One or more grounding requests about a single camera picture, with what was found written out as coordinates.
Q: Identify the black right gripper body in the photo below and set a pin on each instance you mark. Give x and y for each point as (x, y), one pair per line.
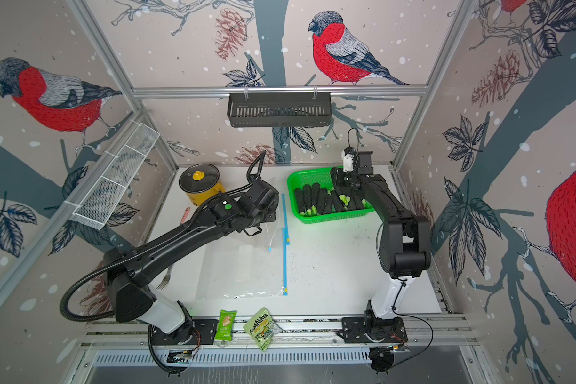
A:
(348, 178)

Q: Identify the green printed snack bag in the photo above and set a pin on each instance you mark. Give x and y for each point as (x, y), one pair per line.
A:
(262, 328)

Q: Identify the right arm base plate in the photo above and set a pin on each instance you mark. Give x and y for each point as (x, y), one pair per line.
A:
(374, 330)

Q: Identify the large clear zip-top bag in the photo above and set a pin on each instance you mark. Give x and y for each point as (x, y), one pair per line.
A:
(235, 269)

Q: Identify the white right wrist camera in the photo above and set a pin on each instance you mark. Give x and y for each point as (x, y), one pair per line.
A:
(357, 162)

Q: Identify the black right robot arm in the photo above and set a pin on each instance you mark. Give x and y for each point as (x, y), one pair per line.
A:
(402, 244)

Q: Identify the small green snack packet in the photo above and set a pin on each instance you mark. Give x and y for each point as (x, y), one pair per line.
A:
(225, 325)

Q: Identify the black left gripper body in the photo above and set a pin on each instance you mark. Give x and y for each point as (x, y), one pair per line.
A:
(263, 217)

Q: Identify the black hanging wire shelf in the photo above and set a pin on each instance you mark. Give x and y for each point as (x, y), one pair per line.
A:
(304, 109)

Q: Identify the white wire mesh basket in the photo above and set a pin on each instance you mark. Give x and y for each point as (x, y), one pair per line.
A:
(101, 205)

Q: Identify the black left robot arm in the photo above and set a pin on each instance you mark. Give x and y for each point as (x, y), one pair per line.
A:
(128, 276)

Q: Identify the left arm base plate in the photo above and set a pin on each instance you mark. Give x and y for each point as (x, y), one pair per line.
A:
(201, 331)

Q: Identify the pink handled spoon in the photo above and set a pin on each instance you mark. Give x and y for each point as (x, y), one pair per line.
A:
(185, 215)

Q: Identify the small clear zip-top bag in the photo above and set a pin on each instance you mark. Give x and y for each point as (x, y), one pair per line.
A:
(271, 238)

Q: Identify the eggplant in basket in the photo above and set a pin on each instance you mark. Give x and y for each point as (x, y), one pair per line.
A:
(313, 200)

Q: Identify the yellow pot with lid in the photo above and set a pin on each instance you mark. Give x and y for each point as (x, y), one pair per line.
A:
(201, 182)

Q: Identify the green plastic basket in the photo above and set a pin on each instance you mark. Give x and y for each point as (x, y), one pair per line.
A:
(321, 175)

